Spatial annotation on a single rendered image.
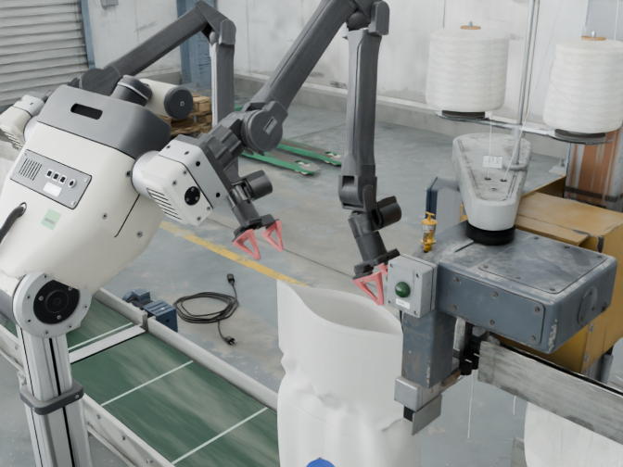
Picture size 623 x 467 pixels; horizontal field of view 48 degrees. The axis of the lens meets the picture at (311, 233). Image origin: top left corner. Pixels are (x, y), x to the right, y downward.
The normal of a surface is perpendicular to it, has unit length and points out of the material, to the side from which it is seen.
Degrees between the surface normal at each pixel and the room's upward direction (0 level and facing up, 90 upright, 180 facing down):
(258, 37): 90
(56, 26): 87
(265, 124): 79
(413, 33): 90
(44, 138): 50
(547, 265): 0
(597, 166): 90
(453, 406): 0
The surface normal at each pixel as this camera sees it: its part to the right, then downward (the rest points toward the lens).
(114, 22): 0.71, 0.26
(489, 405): 0.00, -0.92
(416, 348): -0.70, 0.28
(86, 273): 0.35, 0.71
